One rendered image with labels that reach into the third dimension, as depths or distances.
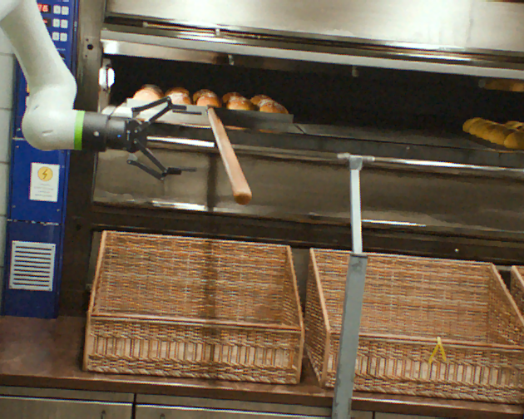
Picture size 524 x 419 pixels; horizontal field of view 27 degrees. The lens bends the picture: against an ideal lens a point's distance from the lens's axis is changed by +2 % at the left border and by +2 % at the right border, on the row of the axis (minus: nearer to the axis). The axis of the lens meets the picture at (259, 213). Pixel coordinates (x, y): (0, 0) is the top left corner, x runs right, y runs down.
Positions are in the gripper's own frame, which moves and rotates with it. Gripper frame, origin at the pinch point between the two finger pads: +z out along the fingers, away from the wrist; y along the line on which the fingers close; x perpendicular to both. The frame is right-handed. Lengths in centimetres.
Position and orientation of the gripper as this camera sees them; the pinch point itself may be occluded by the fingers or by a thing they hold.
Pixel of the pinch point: (194, 141)
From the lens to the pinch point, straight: 261.6
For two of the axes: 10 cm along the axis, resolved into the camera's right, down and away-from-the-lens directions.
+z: 9.9, 0.8, 0.9
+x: 0.7, 1.7, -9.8
